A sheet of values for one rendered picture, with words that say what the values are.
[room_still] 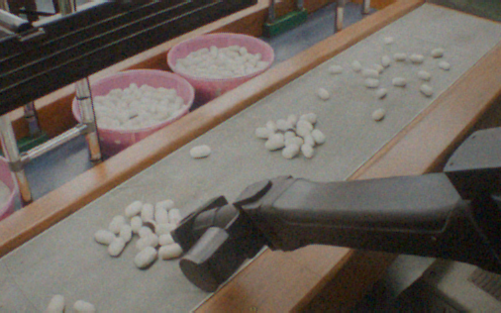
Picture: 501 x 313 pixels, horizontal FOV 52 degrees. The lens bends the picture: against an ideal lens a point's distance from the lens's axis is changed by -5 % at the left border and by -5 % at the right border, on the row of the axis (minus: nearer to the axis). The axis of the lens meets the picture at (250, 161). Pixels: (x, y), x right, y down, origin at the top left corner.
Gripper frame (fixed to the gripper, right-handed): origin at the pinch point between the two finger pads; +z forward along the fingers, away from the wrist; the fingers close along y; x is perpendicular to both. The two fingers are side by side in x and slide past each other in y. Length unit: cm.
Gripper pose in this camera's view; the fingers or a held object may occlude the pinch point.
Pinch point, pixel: (179, 238)
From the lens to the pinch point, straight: 84.8
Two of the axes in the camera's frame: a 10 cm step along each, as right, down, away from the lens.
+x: 5.0, 8.6, 1.2
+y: -6.4, 4.6, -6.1
